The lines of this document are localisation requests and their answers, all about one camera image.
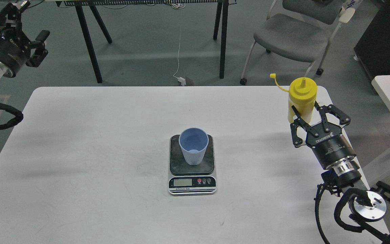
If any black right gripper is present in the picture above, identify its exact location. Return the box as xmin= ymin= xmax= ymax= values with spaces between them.
xmin=290 ymin=100 xmax=357 ymax=170

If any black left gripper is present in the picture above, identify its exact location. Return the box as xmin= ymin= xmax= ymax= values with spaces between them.
xmin=0 ymin=0 xmax=50 ymax=79

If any yellow squeeze bottle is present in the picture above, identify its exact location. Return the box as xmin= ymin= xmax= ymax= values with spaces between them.
xmin=269 ymin=74 xmax=318 ymax=123

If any blue ribbed plastic cup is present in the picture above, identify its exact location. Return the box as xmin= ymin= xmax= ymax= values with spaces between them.
xmin=178 ymin=127 xmax=209 ymax=166

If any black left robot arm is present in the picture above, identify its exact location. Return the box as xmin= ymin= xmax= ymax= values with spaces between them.
xmin=0 ymin=0 xmax=50 ymax=130

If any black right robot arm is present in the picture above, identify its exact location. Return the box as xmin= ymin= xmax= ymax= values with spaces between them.
xmin=290 ymin=103 xmax=390 ymax=244

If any digital kitchen scale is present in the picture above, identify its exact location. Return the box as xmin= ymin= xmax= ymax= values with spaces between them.
xmin=168 ymin=135 xmax=218 ymax=196

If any grey office chair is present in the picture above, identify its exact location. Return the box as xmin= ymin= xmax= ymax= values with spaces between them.
xmin=240 ymin=0 xmax=355 ymax=85

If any black cabinet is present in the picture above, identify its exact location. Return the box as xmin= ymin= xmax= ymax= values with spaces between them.
xmin=354 ymin=0 xmax=390 ymax=80

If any black legged background table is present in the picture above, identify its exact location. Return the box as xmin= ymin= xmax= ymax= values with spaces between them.
xmin=56 ymin=0 xmax=238 ymax=84

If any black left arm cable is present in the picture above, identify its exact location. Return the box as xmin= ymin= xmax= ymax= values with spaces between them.
xmin=0 ymin=102 xmax=24 ymax=130

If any white cable with plug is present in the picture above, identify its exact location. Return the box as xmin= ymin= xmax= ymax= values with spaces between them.
xmin=173 ymin=27 xmax=194 ymax=86

